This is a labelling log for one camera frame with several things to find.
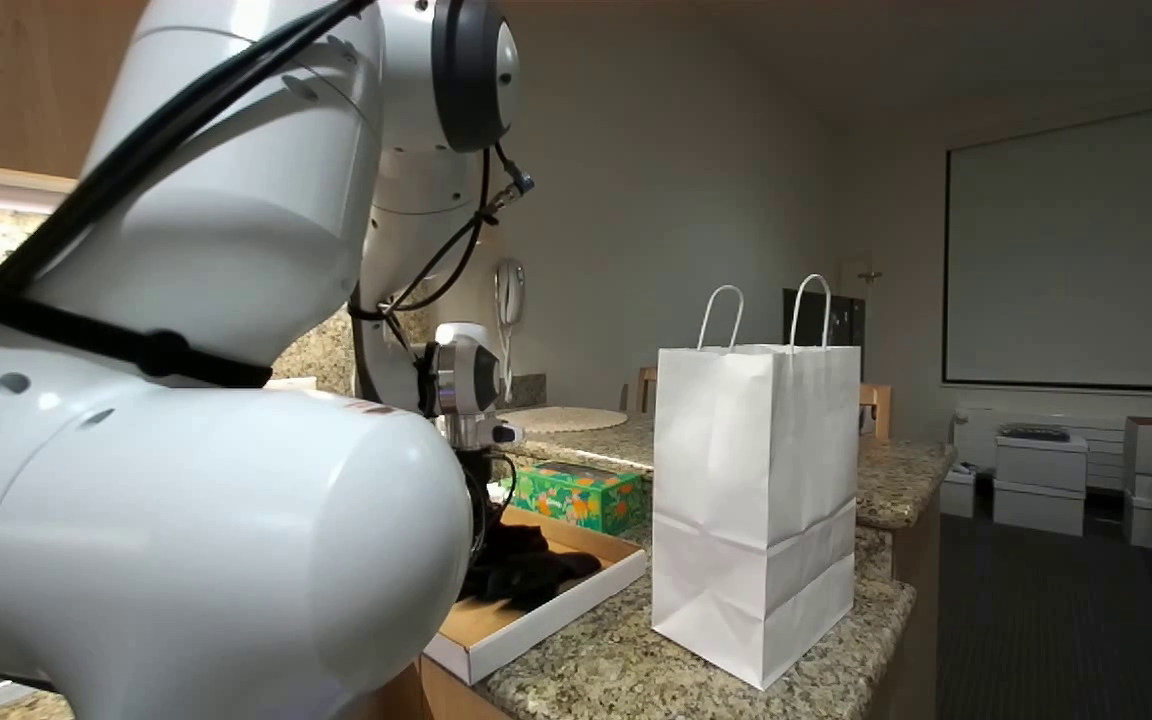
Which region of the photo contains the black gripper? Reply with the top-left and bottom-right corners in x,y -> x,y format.
456,444 -> 521,536

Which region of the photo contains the wooden dining chair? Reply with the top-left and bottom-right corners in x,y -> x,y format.
850,381 -> 895,448

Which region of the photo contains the white projector screen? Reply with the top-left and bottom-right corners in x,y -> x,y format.
938,94 -> 1152,396

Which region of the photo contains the black sock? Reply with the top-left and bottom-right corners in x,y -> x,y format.
463,515 -> 549,579
491,542 -> 605,616

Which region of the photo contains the green floral tissue box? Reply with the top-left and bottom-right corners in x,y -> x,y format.
506,461 -> 655,540

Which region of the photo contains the black strap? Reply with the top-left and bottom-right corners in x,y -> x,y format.
0,272 -> 273,391

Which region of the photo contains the white oval wall device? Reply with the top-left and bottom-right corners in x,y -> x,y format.
487,254 -> 529,406

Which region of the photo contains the small white box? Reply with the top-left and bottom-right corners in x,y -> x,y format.
935,454 -> 978,525

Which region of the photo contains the shallow cardboard box tray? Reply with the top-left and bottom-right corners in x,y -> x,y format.
421,500 -> 652,688

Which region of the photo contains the white paper bag with handles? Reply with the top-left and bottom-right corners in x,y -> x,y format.
647,272 -> 863,692

